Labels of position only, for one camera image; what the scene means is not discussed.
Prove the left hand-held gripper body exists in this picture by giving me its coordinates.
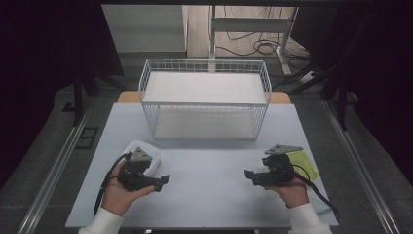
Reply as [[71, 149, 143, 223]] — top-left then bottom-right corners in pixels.
[[116, 146, 154, 192]]

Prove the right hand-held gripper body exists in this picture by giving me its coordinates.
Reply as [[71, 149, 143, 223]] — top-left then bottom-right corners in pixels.
[[260, 143, 305, 187]]

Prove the person's right hand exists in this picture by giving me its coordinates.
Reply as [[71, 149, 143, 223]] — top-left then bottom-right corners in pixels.
[[264, 176, 310, 210]]

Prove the person's left hand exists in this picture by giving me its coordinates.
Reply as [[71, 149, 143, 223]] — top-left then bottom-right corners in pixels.
[[101, 158, 157, 217]]

